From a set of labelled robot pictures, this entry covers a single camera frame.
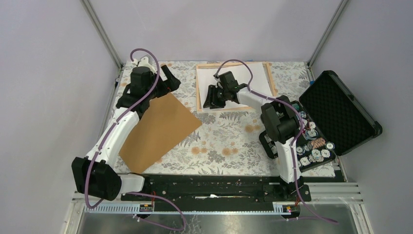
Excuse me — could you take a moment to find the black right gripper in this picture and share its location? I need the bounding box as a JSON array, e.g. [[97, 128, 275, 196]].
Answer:
[[203, 85, 228, 110]]

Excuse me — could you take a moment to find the printed photo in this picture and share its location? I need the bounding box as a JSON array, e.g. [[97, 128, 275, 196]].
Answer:
[[197, 63, 273, 111]]

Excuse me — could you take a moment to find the light wooden picture frame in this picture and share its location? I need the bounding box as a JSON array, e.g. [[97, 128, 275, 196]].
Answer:
[[195, 61, 278, 114]]

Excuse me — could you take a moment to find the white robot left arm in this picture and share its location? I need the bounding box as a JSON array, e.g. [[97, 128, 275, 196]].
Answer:
[[71, 57, 181, 200]]

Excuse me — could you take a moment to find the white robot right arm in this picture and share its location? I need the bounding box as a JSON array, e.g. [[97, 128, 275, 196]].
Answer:
[[203, 72, 303, 201]]

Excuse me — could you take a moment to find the brown cardboard backing board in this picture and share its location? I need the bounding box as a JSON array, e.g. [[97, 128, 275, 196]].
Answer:
[[119, 93, 202, 174]]

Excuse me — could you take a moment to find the floral patterned table mat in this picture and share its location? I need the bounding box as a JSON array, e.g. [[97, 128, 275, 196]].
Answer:
[[144, 61, 309, 176]]

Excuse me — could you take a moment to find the black poker chip case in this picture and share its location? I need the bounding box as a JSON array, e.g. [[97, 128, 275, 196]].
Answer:
[[259, 70, 383, 173]]

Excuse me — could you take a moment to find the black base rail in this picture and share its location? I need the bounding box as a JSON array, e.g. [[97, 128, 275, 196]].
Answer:
[[121, 174, 311, 212]]

